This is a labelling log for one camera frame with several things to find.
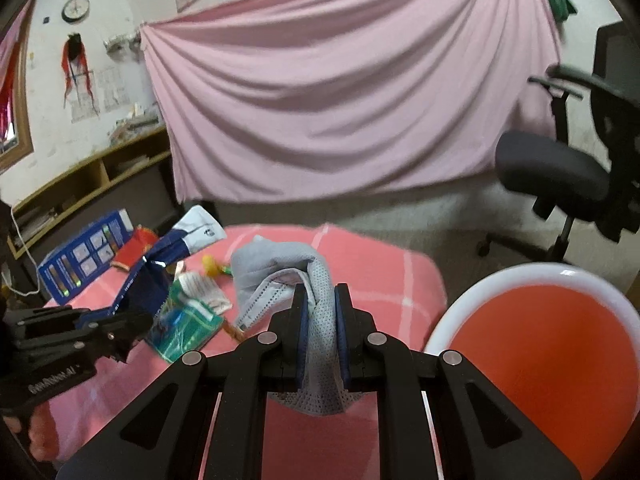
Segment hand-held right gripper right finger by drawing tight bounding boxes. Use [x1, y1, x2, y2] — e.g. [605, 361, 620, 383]
[335, 282, 583, 480]

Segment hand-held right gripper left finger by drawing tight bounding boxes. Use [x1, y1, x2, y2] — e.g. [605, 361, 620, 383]
[55, 282, 311, 480]

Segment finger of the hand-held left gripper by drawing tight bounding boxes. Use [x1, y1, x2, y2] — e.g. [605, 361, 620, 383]
[75, 309, 154, 365]
[4, 304, 88, 333]

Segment green plastic packet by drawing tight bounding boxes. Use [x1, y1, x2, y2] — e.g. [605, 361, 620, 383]
[145, 280, 226, 364]

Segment grey face mask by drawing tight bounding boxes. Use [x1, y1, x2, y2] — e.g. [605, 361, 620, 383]
[231, 236, 362, 417]

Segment yellow plastic tube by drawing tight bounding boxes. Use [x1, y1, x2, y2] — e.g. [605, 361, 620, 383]
[201, 255, 234, 277]

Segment orange basin with white rim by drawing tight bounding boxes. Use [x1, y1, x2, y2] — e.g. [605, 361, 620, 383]
[422, 261, 640, 480]

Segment person's left hand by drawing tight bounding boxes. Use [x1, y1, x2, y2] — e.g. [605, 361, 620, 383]
[0, 402, 63, 462]

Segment blue cardboard box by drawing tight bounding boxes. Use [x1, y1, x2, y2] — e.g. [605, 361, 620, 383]
[38, 209, 133, 305]

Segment pink checked blanket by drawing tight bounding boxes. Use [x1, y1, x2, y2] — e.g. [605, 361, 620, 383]
[30, 222, 448, 480]

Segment red paper packet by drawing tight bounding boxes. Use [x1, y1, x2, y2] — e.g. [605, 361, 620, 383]
[114, 227, 159, 273]

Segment dark blue and white bag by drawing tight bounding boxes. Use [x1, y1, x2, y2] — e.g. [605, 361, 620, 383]
[112, 205, 226, 317]

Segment pile of papers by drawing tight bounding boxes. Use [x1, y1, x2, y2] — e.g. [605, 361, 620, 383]
[107, 104, 161, 145]

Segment pink hanging cloth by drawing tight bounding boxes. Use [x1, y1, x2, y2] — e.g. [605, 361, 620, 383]
[140, 0, 563, 204]

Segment black office chair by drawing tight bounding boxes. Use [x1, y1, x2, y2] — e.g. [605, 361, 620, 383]
[477, 22, 640, 266]

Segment green cloth item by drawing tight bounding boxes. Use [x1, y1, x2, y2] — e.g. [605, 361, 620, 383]
[547, 0, 578, 23]

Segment white cable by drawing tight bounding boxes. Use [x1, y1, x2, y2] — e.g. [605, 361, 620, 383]
[7, 210, 45, 297]

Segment wooden wall shelf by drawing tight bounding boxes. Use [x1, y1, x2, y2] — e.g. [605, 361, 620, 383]
[10, 122, 173, 261]

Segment wooden window frame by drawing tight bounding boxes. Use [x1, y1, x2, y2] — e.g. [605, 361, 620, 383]
[0, 0, 36, 176]

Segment white wall calendar sheets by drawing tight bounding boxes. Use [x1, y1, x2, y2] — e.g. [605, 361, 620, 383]
[70, 66, 129, 124]

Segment red wall ornament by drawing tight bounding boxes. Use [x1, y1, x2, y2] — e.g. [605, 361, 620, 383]
[61, 32, 99, 111]

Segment round wall clock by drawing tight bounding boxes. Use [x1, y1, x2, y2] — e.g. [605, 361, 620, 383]
[62, 0, 91, 23]

